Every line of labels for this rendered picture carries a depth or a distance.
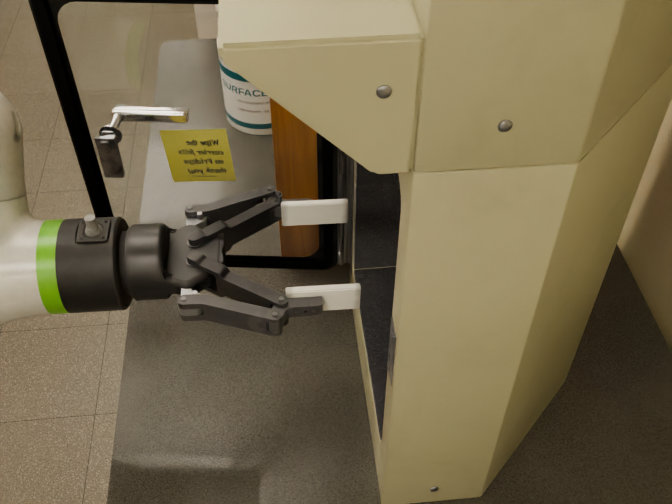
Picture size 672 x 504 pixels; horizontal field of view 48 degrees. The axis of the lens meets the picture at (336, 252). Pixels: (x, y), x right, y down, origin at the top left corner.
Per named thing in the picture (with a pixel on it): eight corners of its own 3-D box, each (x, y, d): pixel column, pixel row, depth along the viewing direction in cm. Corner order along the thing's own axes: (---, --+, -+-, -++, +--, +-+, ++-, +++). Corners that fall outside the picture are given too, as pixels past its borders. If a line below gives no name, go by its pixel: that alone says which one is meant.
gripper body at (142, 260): (117, 268, 69) (220, 262, 69) (127, 205, 75) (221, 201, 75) (132, 320, 74) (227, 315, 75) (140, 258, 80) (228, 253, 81)
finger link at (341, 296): (285, 286, 71) (285, 292, 70) (360, 282, 71) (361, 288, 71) (286, 307, 73) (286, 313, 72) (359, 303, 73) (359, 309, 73)
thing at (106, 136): (122, 180, 88) (112, 141, 84) (104, 179, 88) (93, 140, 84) (126, 169, 89) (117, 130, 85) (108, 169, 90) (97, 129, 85)
